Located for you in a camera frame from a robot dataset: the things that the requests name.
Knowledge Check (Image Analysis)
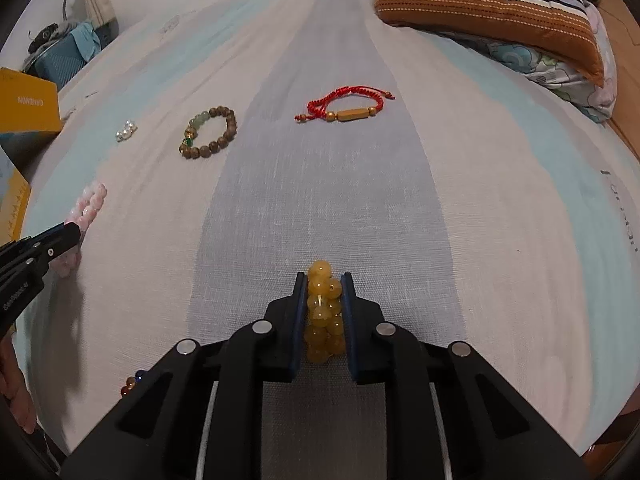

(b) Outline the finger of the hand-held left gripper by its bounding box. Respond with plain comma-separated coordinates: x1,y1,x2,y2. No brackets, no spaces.
22,221,82,262

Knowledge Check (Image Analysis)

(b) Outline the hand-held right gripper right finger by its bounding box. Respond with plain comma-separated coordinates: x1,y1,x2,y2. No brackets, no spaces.
341,271,592,480

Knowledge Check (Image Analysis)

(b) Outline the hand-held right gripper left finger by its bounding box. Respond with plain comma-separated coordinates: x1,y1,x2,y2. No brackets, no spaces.
60,271,308,480

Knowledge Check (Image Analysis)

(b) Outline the yellow bead bracelet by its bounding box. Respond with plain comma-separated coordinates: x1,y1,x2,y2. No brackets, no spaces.
304,259,347,365

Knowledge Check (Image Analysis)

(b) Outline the pink bead bracelet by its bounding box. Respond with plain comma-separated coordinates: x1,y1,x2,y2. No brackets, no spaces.
50,182,108,278

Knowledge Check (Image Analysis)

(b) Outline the person's left hand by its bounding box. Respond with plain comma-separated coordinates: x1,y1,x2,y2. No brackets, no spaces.
0,337,38,435

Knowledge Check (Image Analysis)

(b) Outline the striped bed sheet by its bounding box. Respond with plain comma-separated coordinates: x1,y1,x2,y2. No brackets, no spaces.
12,0,640,461

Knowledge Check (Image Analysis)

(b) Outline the yellow cardboard box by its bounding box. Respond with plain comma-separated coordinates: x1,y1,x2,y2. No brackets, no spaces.
0,67,64,134

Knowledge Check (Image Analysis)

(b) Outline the teal bag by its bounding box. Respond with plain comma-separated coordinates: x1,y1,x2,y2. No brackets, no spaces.
22,21,103,92

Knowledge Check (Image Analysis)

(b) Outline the black device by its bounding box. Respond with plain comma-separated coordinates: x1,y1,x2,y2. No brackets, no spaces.
27,22,63,55

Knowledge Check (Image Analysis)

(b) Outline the floral patterned pillow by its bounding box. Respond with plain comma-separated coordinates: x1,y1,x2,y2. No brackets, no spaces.
440,0,619,124

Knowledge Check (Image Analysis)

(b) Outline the striped brown pillow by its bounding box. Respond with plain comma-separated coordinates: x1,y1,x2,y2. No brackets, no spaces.
371,0,606,88

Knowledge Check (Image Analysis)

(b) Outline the multicolour bead bracelet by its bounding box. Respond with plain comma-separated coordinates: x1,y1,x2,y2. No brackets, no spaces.
120,369,149,399

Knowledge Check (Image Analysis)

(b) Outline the brown wooden bead bracelet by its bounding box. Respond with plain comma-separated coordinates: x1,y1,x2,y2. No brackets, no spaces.
178,105,237,158

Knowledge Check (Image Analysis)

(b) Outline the red cord bracelet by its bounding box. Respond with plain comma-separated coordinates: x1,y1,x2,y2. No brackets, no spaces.
294,85,396,123

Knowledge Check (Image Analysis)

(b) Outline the wooden bed frame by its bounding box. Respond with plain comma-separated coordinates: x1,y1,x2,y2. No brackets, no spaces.
597,0,640,163

